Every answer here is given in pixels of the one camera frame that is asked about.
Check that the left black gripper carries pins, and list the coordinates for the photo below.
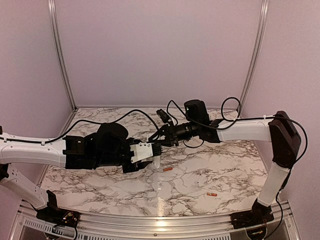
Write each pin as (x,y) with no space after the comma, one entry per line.
(140,165)

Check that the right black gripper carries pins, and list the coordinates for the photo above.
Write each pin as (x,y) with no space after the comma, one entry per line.
(169,129)

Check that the orange battery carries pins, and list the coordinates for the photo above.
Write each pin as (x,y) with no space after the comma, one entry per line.
(211,194)
(168,169)

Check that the white remote control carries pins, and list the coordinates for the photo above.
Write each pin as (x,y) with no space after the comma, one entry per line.
(154,160)

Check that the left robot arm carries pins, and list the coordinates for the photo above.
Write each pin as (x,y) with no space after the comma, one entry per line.
(108,146)

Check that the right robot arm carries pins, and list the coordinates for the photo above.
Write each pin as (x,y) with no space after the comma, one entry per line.
(276,136)

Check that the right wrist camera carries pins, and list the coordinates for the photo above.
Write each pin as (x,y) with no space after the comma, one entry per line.
(163,116)

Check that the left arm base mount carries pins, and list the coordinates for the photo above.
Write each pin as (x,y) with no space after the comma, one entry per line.
(62,217)

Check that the right aluminium frame post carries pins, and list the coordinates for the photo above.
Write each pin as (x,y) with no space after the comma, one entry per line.
(260,33)

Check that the aluminium frame post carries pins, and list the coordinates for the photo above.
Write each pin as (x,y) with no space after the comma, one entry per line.
(260,33)
(59,52)

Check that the front aluminium rail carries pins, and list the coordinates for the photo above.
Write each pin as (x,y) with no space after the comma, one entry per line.
(98,226)

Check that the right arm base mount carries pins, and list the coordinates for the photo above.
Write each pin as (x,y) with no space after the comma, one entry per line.
(248,218)

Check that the left aluminium frame post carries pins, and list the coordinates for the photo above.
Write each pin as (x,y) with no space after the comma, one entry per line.
(59,52)

